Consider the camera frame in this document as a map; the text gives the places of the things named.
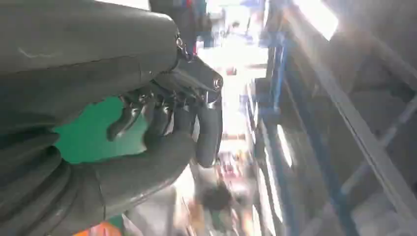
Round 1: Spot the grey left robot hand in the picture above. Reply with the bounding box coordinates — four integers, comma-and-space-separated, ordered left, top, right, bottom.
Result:
0, 0, 224, 236

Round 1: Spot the green table mat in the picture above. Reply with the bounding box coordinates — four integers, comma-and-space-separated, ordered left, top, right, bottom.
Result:
54, 96, 149, 164

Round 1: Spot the blue metal rack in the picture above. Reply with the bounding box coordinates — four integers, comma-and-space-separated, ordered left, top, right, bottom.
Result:
241, 0, 359, 236

